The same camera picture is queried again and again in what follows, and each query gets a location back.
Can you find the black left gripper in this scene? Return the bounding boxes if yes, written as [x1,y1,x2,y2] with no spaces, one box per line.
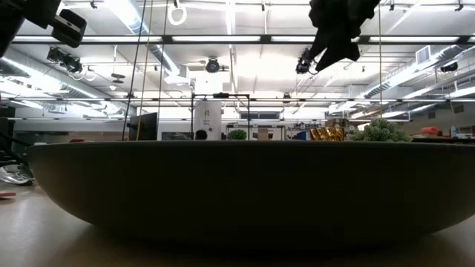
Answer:
[50,8,88,49]

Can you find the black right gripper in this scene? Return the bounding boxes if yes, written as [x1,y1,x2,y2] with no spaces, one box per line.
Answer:
[307,0,381,73]

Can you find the shiny silver spoon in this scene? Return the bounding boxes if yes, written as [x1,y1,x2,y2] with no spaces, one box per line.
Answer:
[0,163,36,187]

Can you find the gold ribbed cup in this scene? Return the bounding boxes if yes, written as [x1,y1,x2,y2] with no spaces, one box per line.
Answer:
[309,127,346,142]

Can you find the black ceiling mounted device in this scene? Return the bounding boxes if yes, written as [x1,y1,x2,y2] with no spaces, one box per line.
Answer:
[46,46,84,74]

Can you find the green bushy plant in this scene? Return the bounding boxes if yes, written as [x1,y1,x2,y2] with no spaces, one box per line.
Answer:
[347,117,413,143]

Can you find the small green potted plant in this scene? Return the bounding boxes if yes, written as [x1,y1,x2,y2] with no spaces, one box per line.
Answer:
[227,128,248,142]

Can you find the black computer monitor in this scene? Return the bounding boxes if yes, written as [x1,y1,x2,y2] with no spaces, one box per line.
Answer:
[128,112,159,142]

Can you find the white cylindrical column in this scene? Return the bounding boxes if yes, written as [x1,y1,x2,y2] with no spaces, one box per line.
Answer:
[194,100,223,142]

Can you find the black ceiling camera with cable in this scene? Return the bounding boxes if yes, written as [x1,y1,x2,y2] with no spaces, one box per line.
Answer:
[295,47,317,75]

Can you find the thin hanging cable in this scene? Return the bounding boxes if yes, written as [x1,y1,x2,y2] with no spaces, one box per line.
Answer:
[377,3,384,119]

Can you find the black overhead frame beam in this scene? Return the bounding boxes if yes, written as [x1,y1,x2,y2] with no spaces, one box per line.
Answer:
[10,34,475,46]

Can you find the black hanging cable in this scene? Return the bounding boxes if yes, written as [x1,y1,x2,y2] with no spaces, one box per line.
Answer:
[157,0,169,142]
[121,0,148,142]

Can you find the yellow hanging cable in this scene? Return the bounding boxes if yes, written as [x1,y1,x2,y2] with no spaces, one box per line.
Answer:
[135,0,154,142]

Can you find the white cable loop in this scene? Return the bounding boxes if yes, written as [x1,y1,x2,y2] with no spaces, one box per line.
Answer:
[167,0,188,27]

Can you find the round black ceiling camera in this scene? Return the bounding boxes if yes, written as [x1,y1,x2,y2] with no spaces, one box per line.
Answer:
[205,56,221,74]

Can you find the black metal frame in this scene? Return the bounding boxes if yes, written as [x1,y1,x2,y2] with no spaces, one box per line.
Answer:
[190,92,252,142]

